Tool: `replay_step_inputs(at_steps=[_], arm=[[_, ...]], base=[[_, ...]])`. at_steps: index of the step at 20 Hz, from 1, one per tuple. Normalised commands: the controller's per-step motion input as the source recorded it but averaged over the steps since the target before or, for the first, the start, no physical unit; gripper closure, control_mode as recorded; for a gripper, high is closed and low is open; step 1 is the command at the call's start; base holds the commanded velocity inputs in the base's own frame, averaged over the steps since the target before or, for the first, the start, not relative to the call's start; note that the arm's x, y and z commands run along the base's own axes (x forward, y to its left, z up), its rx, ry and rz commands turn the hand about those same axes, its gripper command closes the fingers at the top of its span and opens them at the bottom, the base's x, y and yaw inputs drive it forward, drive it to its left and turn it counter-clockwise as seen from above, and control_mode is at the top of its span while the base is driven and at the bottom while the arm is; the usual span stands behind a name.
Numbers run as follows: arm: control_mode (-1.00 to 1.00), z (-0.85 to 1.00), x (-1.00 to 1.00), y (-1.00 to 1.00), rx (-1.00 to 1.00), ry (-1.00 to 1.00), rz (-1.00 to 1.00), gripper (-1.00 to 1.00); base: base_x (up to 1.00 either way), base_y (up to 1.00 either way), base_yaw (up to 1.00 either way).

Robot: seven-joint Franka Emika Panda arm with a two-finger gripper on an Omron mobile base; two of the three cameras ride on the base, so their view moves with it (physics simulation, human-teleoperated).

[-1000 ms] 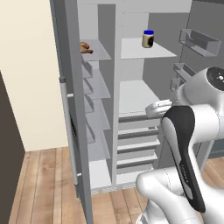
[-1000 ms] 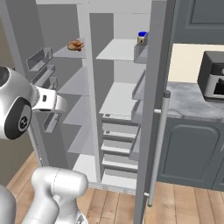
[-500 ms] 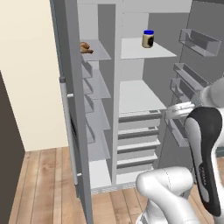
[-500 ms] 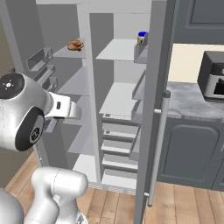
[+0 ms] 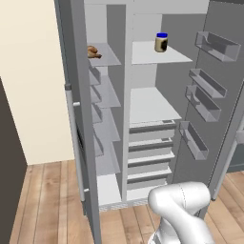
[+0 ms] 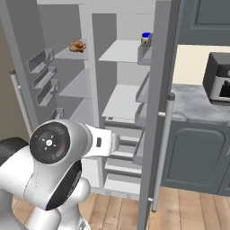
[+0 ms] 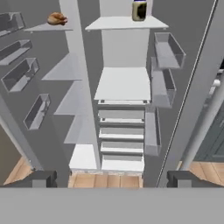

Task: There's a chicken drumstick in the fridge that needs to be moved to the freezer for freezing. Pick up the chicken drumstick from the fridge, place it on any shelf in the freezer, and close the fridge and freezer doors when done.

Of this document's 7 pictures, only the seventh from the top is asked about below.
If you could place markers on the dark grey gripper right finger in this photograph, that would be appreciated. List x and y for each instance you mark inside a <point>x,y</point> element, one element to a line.
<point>179,178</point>

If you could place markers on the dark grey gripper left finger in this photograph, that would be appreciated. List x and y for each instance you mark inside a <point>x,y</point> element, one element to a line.
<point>43,178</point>

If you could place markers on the white wide shelf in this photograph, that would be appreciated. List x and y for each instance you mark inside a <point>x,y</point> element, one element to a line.
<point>124,84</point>
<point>125,23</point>

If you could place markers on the grey side-by-side fridge freezer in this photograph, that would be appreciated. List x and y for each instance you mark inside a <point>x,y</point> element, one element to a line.
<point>124,48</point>

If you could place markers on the translucent grey narrow shelf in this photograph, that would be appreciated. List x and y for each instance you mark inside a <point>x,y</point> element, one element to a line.
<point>46,28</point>

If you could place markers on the brown chicken drumstick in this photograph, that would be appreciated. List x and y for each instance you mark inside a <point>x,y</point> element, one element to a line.
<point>57,19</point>

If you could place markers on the dark grey-blue cupboard run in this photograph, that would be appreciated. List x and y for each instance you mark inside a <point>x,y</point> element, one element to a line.
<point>214,137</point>

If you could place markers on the clear door bin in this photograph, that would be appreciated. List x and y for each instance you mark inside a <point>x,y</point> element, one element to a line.
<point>151,131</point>
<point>19,77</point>
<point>167,52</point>
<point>14,52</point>
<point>162,87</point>
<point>36,112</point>
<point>10,23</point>

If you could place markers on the white drawer stack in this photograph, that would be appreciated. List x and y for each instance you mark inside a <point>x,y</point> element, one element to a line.
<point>122,135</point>

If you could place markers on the grey door with four bins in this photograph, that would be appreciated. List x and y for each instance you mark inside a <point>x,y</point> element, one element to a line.
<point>51,73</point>

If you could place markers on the grey door with three bins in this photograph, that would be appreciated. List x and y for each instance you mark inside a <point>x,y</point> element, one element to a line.
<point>201,58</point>

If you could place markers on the cream jar with dark label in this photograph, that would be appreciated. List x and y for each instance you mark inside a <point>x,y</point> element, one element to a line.
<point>139,11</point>

